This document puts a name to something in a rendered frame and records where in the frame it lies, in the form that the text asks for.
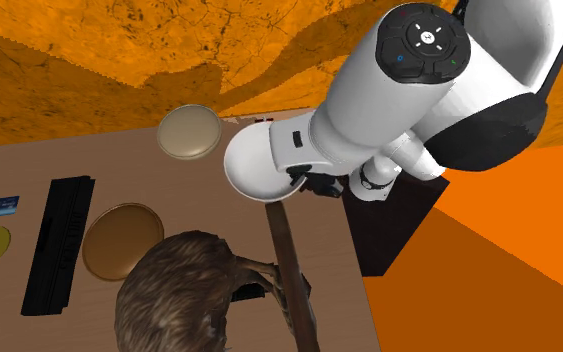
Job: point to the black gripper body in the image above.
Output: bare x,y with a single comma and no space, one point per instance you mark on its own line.
324,185

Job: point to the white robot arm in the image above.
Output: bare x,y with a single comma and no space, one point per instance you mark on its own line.
383,107

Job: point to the dark robot stand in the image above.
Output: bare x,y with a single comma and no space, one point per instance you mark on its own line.
388,229

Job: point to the brown wooden stick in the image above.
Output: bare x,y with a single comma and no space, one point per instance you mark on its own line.
288,263

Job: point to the brown wooden desk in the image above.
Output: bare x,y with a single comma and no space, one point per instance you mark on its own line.
198,195

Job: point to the beige round plate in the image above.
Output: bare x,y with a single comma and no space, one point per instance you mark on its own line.
189,131

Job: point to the brown furry bird figure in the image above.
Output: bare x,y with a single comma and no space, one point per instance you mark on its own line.
174,292

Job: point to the brown round plate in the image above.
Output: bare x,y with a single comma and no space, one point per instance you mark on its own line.
122,241

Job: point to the black keyboard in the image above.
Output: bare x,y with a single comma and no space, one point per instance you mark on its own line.
56,244

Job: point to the blue card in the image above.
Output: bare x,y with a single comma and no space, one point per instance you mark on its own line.
1,206

